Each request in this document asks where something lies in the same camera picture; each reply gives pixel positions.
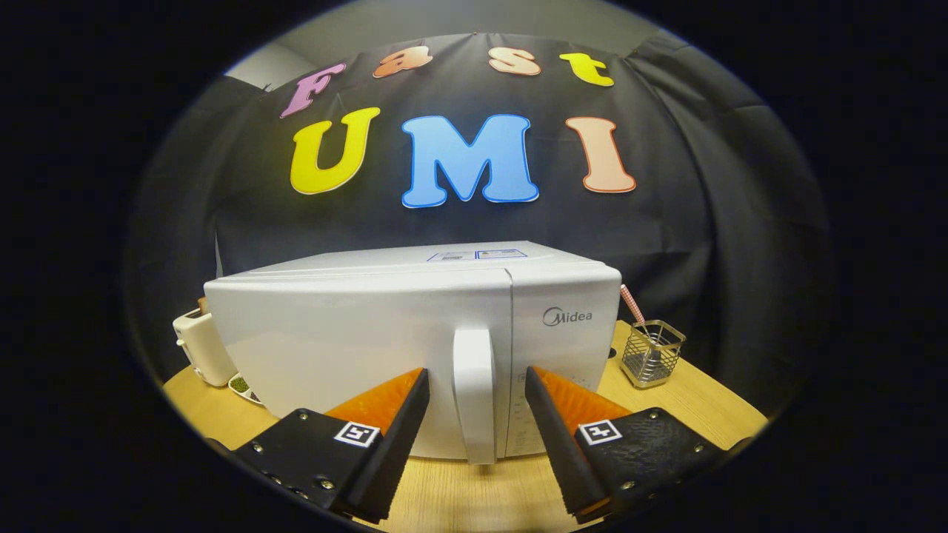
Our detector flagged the black backdrop cloth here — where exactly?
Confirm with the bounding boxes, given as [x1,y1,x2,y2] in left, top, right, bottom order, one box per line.
[126,30,830,415]

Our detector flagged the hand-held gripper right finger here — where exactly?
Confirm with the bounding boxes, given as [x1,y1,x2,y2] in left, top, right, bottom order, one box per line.
[524,366,730,525]

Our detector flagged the white microwave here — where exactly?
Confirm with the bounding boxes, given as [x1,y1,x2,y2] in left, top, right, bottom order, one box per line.
[204,241,623,466]

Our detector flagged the pink striped straw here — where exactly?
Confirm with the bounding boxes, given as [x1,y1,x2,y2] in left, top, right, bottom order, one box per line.
[620,284,649,330]

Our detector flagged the white dish with green beans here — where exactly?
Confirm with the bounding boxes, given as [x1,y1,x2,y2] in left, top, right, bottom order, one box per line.
[227,372,264,406]

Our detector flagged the white toaster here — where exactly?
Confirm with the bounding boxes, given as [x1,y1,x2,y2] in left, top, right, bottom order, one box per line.
[173,309,238,388]

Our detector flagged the metal wire mesh holder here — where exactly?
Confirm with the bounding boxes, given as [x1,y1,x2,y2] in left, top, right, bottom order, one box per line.
[621,320,687,390]

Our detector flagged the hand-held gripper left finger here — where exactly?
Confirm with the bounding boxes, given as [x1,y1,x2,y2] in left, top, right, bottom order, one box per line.
[233,367,431,524]

